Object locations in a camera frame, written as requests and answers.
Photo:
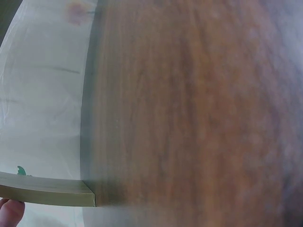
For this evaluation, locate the person's left hand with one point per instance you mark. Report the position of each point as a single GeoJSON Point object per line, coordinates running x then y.
{"type": "Point", "coordinates": [10, 214]}

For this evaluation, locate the person's left fingers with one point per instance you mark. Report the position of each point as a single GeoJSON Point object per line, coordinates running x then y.
{"type": "Point", "coordinates": [11, 212]}

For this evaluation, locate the pale green book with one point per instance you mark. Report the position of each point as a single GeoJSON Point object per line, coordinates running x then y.
{"type": "Point", "coordinates": [47, 190]}

